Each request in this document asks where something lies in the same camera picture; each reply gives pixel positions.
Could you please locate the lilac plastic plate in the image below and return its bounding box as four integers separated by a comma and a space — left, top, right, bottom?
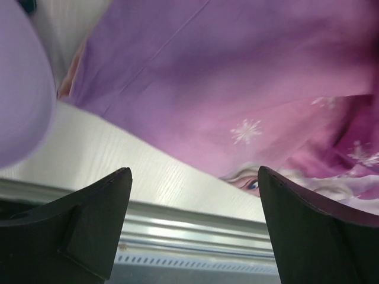
1, 1, 56, 168

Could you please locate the purple printed cloth placemat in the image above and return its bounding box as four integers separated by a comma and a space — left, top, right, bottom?
58, 1, 378, 214

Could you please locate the aluminium mounting rail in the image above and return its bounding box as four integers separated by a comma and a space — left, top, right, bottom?
0, 177, 275, 258

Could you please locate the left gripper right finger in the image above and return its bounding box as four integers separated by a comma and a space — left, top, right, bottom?
258, 166, 378, 284

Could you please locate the slotted grey cable duct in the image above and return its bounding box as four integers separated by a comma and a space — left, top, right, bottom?
114, 252, 278, 275

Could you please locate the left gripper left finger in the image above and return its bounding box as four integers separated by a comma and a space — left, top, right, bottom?
1, 167, 132, 283

